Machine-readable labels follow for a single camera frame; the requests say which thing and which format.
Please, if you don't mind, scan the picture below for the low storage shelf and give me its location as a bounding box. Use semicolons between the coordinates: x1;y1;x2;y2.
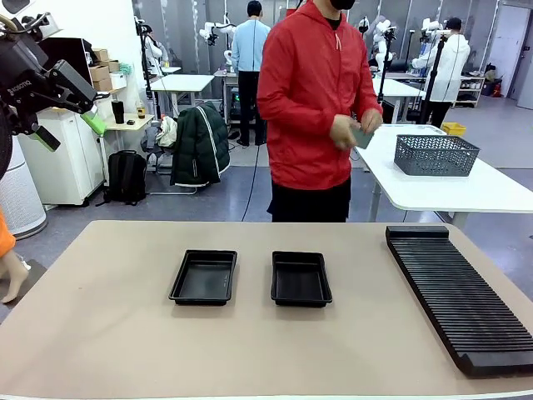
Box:
456;74;486;108

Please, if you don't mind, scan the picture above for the black slotted board rack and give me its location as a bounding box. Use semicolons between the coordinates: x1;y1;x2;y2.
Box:
385;225;533;378

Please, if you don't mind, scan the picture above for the red-sleeved left forearm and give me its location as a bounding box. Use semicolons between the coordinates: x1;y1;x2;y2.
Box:
353;81;384;120

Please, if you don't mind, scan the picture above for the dark grey floor mat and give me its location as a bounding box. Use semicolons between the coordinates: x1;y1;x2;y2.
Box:
0;258;47;324

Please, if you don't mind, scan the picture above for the grey workbench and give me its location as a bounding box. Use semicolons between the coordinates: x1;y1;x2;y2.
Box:
214;68;241;126

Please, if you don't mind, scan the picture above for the large white table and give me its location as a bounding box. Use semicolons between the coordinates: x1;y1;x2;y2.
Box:
353;123;533;229

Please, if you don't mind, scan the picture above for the white cloth bag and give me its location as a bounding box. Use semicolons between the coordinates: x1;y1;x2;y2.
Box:
156;115;179;149

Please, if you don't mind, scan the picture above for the red-sleeved right forearm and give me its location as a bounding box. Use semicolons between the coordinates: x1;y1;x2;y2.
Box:
257;89;339;141

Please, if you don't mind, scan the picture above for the grey door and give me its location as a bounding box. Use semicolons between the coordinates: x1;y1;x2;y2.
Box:
486;2;533;101

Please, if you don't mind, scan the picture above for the beige mannequin foot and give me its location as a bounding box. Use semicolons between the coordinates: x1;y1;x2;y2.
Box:
0;249;30;304

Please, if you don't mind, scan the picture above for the white perforated air purifier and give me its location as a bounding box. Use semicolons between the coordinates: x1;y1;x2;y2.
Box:
0;137;47;241

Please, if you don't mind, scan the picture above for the person in light blue shirt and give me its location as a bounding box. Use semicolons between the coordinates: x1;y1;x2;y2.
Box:
231;0;272;147

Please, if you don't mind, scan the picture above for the green perforated circuit board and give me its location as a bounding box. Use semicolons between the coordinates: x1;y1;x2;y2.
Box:
351;123;376;150

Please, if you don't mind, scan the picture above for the black backpack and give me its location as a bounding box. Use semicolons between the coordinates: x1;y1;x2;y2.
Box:
95;149;149;208

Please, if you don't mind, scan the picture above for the black computer monitor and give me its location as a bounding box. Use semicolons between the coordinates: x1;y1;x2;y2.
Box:
39;37;96;91

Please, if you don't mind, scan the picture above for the person's right hand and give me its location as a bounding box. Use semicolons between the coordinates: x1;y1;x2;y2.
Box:
331;114;361;151

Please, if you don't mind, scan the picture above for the orange cloth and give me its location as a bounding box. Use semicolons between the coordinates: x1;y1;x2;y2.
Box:
0;210;17;258

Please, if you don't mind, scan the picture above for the grey chair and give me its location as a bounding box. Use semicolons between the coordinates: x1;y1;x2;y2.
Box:
140;124;199;196

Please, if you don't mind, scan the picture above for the black ESD tray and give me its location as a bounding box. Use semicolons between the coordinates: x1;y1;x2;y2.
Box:
270;250;334;308
167;248;239;307

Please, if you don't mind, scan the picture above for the person's left hand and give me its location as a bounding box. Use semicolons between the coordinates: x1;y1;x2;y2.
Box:
358;108;384;134

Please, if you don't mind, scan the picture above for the grey plastic mesh basket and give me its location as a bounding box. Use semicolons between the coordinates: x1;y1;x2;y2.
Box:
393;133;481;178

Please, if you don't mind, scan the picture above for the small wood-top desk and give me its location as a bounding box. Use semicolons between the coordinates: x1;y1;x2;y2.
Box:
92;112;156;166

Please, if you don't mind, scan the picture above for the dark green puffer jacket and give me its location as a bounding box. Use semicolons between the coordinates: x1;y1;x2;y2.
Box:
169;101;232;188

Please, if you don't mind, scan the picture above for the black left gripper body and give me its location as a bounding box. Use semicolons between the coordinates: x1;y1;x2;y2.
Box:
0;33;55;137

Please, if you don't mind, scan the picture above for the person in red jacket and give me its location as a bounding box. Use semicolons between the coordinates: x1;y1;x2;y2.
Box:
257;0;384;223

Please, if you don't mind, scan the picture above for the black braided left arm sleeve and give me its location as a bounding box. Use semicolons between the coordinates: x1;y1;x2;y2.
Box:
0;106;13;180

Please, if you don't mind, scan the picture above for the person in white and grey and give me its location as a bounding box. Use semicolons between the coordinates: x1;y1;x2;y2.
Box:
143;24;170;70

